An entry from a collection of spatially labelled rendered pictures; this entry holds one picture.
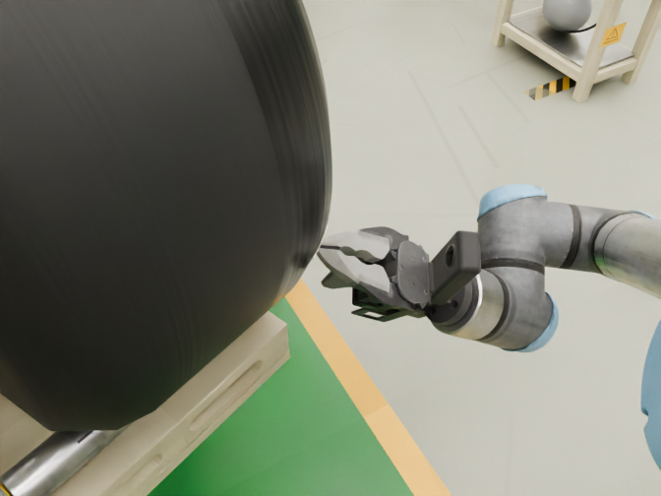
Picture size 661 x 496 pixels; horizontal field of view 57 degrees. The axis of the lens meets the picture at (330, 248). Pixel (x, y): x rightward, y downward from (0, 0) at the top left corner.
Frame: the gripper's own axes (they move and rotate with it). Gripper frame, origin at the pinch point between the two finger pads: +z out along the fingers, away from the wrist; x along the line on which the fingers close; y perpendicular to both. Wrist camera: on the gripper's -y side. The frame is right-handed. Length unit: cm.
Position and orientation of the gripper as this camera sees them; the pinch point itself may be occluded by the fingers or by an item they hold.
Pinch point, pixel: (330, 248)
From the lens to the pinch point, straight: 61.8
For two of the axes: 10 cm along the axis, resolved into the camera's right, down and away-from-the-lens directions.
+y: -6.1, 3.0, 7.3
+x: 0.3, -9.2, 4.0
